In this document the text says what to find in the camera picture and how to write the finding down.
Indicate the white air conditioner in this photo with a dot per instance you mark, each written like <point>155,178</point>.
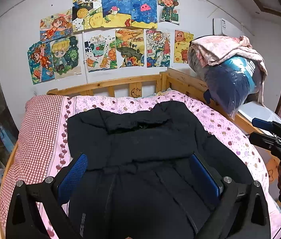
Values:
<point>222,27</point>

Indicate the plastic bag of clothes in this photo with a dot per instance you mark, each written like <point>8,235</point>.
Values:
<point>231,83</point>

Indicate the yellow bear drawing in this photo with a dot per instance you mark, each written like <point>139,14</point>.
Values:
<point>182,43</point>

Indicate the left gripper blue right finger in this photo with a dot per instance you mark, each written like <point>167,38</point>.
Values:
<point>240,210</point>

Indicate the pink jellyfish drawing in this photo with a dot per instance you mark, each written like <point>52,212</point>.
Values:
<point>144,14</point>

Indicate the pink patterned bed quilt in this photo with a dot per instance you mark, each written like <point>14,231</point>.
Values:
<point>42,148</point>

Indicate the oranges and drink drawing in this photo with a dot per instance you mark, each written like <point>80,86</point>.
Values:
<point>100,50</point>

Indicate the blue sea bird drawing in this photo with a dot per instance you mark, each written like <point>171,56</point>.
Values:
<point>116,13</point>

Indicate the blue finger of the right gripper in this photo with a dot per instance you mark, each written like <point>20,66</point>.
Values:
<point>262,124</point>

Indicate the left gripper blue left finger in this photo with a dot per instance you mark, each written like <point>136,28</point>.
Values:
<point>24,220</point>

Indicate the wooden bed frame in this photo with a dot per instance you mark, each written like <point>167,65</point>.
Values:
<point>145,86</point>

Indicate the orange landscape drawing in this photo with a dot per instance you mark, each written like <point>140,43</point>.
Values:
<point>131,46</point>

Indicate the colourful doodle drawing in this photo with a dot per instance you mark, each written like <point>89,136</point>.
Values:
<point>157,49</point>

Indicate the red-haired boy drawing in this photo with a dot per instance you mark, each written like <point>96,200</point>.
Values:
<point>169,12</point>

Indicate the swimming girl drawing lower left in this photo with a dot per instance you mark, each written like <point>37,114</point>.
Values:
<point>40,62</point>

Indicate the anime girl drawing upper left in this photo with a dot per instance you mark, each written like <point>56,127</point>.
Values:
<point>56,26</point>

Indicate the pink floral cloth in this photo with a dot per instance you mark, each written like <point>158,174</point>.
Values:
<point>213,50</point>

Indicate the black padded jacket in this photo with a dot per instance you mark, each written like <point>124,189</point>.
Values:
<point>138,183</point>

